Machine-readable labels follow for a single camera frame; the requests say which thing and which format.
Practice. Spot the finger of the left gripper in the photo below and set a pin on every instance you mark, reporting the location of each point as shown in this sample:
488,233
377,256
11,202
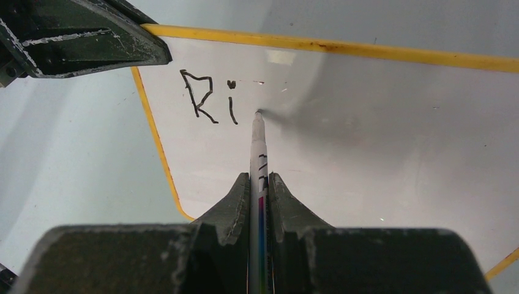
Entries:
121,10

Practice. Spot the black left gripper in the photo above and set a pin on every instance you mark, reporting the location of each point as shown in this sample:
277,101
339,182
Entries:
64,39

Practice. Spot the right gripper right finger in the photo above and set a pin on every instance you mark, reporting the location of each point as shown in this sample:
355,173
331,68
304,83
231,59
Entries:
311,256

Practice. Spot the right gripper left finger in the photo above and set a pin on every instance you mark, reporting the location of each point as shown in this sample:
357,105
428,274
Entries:
208,255

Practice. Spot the black whiteboard marker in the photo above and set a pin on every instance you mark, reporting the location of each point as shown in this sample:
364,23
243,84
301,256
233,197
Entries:
259,277

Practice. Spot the yellow framed whiteboard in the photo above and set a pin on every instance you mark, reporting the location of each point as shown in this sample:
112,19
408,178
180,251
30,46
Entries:
364,135

